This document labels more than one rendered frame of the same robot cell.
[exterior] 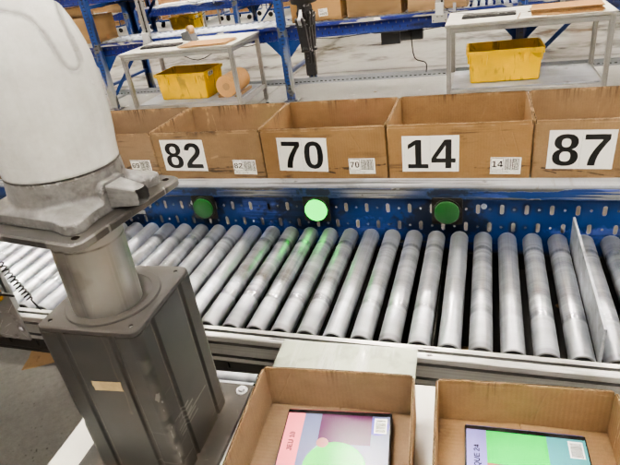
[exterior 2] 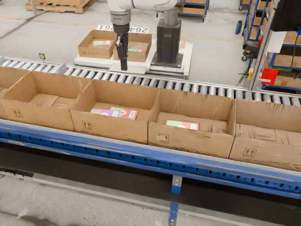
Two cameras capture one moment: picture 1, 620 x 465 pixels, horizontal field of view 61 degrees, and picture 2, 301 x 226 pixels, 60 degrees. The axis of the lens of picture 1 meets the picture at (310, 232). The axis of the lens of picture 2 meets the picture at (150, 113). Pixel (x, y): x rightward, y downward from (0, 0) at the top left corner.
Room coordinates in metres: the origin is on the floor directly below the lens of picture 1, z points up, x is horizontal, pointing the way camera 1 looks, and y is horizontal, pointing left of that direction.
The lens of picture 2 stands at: (2.74, -0.10, 1.85)
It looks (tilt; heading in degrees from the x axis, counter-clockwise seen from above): 40 degrees down; 172
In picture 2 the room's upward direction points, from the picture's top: straight up
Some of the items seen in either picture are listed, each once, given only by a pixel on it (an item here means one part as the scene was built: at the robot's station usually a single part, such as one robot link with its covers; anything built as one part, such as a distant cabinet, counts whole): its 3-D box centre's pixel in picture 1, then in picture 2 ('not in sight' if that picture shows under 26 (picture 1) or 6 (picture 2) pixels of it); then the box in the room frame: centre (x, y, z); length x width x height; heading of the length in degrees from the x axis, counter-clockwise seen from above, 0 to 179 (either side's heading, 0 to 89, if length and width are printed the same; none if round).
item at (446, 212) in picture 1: (447, 212); not in sight; (1.31, -0.39, 0.81); 0.07 x 0.01 x 0.07; 69
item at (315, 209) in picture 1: (315, 210); not in sight; (1.44, -0.03, 0.81); 0.07 x 0.01 x 0.07; 69
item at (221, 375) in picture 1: (198, 373); (166, 70); (0.88, 0.29, 0.74); 0.28 x 0.02 x 0.02; 72
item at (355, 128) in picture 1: (334, 137); (118, 110); (1.64, -0.12, 0.96); 0.39 x 0.29 x 0.17; 69
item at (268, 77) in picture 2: not in sight; (264, 76); (1.24, 0.94, 0.85); 0.16 x 0.01 x 0.13; 69
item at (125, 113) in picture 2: not in sight; (122, 113); (1.58, -0.10, 0.89); 0.16 x 0.07 x 0.02; 70
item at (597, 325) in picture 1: (585, 280); (52, 80); (0.97, -0.62, 0.76); 0.46 x 0.01 x 0.09; 159
